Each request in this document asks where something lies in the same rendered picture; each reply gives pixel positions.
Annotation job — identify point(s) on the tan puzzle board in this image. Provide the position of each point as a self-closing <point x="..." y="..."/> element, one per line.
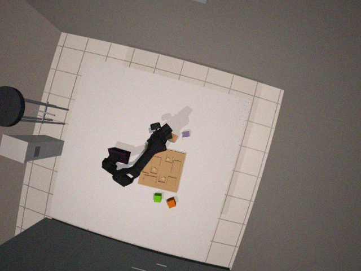
<point x="171" y="170"/>

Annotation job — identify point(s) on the orange block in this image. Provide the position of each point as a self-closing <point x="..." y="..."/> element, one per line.
<point x="171" y="202"/>

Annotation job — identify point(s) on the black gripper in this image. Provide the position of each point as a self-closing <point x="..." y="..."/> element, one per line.
<point x="156" y="126"/>

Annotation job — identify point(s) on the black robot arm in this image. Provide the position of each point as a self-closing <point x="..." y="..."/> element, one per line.
<point x="156" y="143"/>

